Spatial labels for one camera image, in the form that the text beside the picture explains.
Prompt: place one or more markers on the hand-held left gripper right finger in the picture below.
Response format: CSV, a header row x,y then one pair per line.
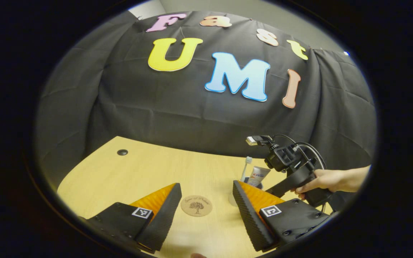
x,y
249,216

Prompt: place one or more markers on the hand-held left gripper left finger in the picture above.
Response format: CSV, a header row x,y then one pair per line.
x,y
161,215

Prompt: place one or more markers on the white toothpaste tube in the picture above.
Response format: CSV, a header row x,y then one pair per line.
x,y
258,175

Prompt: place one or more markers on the round cork coaster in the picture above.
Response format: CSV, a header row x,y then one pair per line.
x,y
196,206

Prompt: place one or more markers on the pale green toothbrush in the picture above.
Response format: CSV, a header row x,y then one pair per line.
x,y
246,166

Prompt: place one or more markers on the light wooden desktop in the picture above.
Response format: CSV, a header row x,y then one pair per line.
x,y
138,175

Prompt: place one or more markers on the black backdrop cloth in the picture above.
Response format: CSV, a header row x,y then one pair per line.
x,y
174,114

